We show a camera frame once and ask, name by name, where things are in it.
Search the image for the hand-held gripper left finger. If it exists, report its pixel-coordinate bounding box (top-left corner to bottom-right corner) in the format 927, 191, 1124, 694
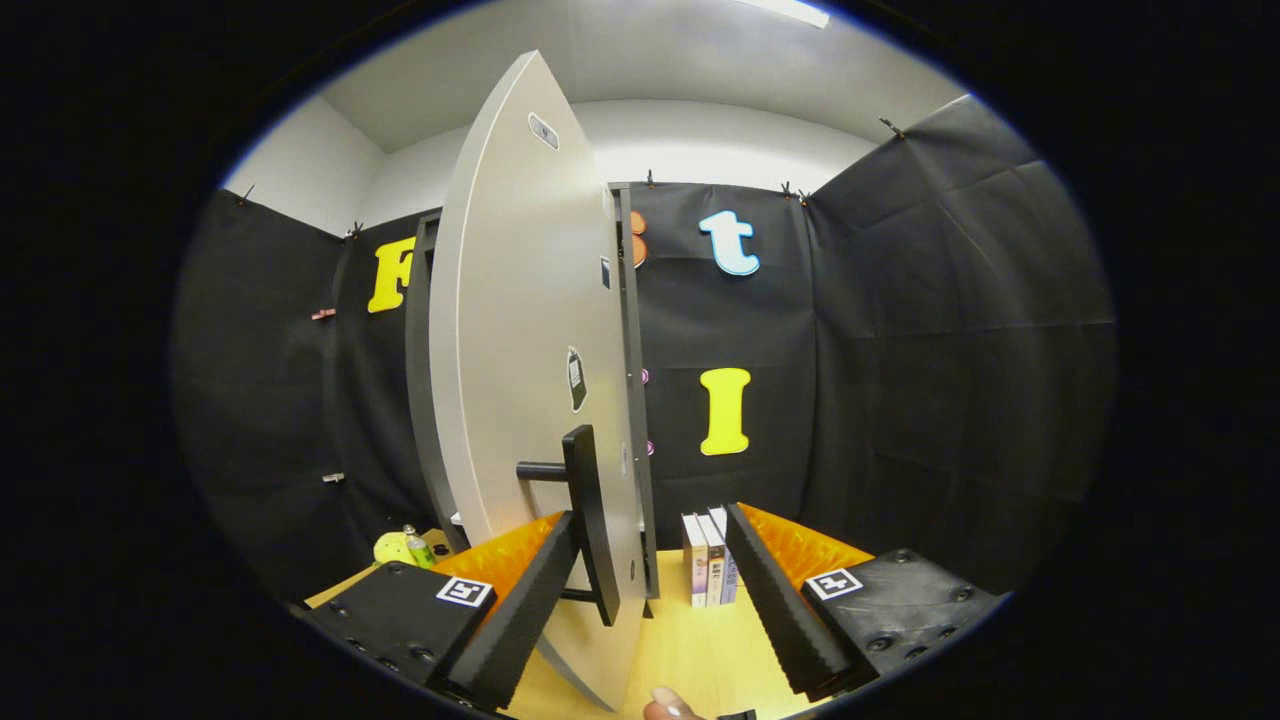
295, 510, 581, 711

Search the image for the cream spine book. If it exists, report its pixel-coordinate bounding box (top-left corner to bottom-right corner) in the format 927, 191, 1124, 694
682, 513, 709, 608

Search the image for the grey shoe cabinet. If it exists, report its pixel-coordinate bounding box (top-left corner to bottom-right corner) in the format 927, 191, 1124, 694
405, 185, 661, 601

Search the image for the long ceiling light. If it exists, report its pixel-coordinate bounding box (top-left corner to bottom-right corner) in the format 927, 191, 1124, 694
740, 0, 831, 29

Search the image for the beige shoe cabinet door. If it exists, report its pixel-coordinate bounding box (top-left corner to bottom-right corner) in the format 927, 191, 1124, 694
428, 50, 661, 713

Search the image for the blue spine book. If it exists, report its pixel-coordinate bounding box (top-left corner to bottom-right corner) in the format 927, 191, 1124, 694
710, 505, 741, 605

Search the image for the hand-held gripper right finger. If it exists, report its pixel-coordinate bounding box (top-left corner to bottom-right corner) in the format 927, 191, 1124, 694
722, 502, 1006, 701

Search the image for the white dark label book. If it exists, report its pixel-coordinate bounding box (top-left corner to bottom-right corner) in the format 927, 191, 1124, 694
696, 511, 727, 607

